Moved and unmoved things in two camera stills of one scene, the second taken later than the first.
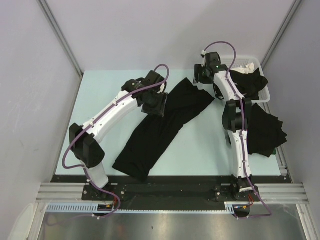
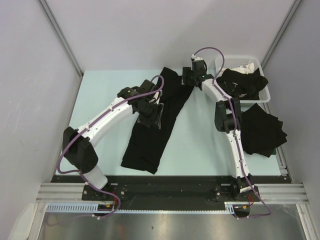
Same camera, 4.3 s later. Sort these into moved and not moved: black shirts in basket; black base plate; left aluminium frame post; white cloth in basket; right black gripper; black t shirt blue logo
Moved: right black gripper; black t shirt blue logo
Not moved: black base plate; left aluminium frame post; white cloth in basket; black shirts in basket
